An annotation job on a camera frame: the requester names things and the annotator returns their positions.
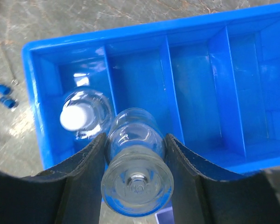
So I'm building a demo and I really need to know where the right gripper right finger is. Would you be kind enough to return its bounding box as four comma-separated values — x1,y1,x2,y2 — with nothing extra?
165,134,280,224

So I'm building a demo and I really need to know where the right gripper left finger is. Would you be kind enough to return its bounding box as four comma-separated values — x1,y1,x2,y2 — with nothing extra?
0,133,107,224

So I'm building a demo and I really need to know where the small glass stoppered bottle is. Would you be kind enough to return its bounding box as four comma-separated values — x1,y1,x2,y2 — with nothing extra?
101,108,174,217

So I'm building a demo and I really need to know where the round glass flask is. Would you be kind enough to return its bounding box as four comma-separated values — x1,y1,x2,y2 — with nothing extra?
60,87,114,140

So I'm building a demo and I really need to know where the lavender divider box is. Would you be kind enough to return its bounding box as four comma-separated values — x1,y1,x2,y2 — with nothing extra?
155,206,175,224

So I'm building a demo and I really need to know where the blue cap test tube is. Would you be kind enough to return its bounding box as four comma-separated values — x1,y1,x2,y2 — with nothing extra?
0,84,11,95
0,96,18,110

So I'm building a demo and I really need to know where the blue compartment bin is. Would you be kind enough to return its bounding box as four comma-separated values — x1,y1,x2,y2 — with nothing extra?
22,3,280,173

